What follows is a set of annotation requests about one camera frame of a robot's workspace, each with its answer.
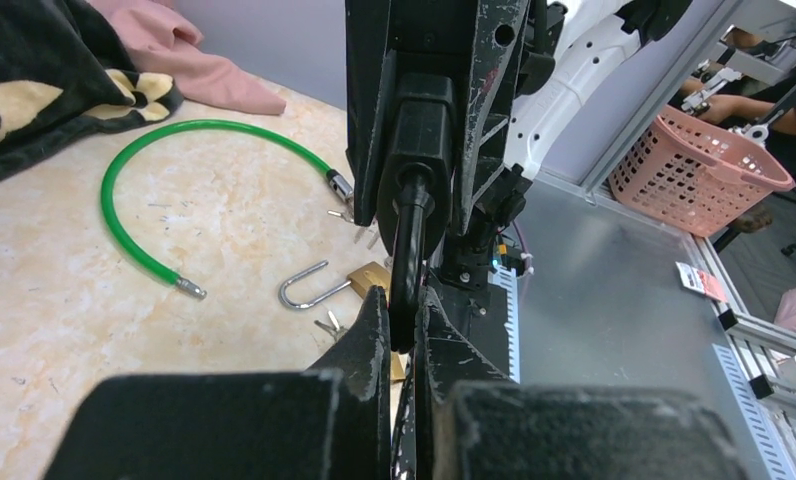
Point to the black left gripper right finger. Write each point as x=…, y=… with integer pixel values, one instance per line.
x=472, y=422

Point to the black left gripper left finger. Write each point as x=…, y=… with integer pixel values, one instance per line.
x=329, y=421

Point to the black u-lock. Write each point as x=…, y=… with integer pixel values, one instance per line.
x=414, y=193

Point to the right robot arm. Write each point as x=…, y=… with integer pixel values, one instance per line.
x=521, y=71

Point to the open brass padlock left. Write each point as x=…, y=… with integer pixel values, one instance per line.
x=398, y=364

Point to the open brass padlock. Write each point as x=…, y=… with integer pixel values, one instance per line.
x=361, y=280
x=398, y=364

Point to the keys of left padlock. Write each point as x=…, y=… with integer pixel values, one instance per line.
x=331, y=326

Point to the keys of padlock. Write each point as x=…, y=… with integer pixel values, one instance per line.
x=331, y=326
x=368, y=236

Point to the open brass padlock right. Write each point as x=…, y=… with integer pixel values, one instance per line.
x=361, y=280

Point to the keys of right padlock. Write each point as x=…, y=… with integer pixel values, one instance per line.
x=368, y=236

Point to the pink cloth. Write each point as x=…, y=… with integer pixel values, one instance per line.
x=159, y=39

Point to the pink plastic basket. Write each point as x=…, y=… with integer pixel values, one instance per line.
x=695, y=176

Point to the black floral plush blanket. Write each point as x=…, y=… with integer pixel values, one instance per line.
x=66, y=75

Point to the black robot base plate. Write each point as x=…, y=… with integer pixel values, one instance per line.
x=476, y=277

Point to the green cable lock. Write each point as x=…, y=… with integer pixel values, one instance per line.
x=145, y=169

